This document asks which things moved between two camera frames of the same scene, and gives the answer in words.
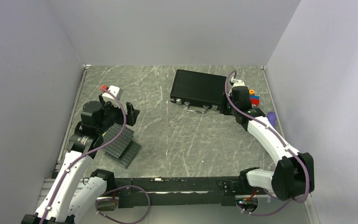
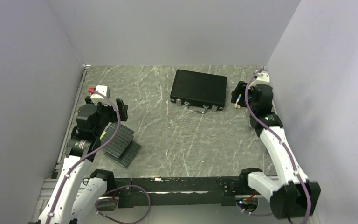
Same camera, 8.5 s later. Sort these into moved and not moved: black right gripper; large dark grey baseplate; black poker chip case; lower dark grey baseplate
Moved: black right gripper
Not moved: large dark grey baseplate; black poker chip case; lower dark grey baseplate
